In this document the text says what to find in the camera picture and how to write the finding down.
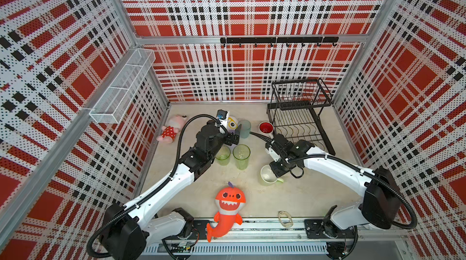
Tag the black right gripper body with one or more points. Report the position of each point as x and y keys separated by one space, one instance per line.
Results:
x=281 y=166

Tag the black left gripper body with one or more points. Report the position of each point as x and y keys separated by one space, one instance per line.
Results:
x=229 y=140

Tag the light green ceramic mug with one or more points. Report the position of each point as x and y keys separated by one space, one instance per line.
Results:
x=267 y=177

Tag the black wire dish rack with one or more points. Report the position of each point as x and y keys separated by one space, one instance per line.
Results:
x=295 y=108

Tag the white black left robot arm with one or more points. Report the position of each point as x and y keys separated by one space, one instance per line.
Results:
x=128 y=229

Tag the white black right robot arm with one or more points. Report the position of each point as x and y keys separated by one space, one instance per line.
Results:
x=379 y=199

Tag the pink plush yellow glasses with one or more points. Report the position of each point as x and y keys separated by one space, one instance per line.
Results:
x=232 y=123

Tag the tall green plastic cup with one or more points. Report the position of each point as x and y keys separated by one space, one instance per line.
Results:
x=241 y=155

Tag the teal translucent plastic cup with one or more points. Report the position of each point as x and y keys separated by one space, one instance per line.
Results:
x=245 y=128

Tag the short green plastic cup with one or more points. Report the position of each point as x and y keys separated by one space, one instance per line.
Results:
x=223 y=156

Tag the white mug red inside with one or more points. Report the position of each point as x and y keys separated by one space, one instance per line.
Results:
x=266 y=128

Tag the pink pig plush red dress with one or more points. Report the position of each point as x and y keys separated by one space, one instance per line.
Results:
x=170 y=131

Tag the orange shark plush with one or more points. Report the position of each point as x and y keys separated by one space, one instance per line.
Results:
x=229 y=202

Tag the rubber band loop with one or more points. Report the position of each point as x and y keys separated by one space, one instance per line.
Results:
x=285 y=219

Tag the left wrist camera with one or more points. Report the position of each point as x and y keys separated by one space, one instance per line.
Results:
x=222 y=117

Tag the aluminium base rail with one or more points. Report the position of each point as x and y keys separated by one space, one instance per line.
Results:
x=269 y=237

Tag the black wall hook rail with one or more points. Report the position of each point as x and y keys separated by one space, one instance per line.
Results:
x=275 y=40

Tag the white wire wall basket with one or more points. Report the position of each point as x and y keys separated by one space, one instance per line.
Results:
x=130 y=73

